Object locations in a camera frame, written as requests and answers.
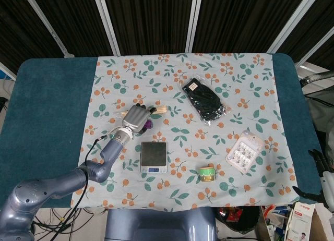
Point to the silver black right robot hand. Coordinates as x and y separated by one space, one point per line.
327 183

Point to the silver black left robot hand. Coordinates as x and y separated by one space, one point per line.
135 117

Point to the purple two-stud toy block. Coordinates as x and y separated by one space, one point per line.
148 125

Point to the digital kitchen scale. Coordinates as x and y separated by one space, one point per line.
153 155

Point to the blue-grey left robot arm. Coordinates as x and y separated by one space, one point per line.
109 152

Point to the wooden stick bundle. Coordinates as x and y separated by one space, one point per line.
161 109

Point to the white red carton box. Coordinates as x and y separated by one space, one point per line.
300 220

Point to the floral orange-berry tablecloth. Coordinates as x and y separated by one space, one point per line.
182 69

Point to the black gloves in clear bag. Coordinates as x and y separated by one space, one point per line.
206 100

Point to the teal table cover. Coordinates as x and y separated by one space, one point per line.
52 95

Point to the metal hooks blister pack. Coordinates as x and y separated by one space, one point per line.
244 152

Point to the red snack packaging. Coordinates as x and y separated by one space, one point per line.
231 215

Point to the blue-grey robot torso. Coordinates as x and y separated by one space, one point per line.
156 225

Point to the white metal frame post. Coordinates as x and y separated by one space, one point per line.
194 22
292 22
52 29
315 48
107 24

